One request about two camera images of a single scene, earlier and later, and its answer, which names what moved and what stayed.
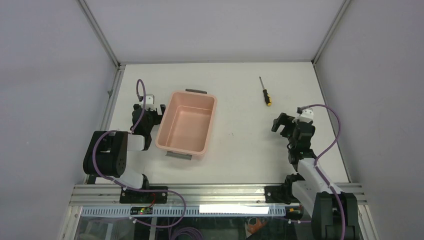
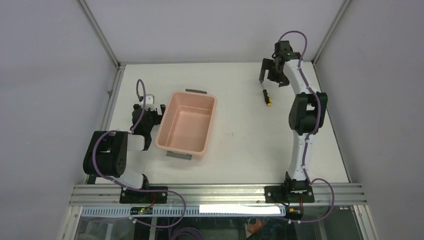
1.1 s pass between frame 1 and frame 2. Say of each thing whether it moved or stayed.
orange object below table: stayed
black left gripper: stayed
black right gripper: moved
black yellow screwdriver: stayed
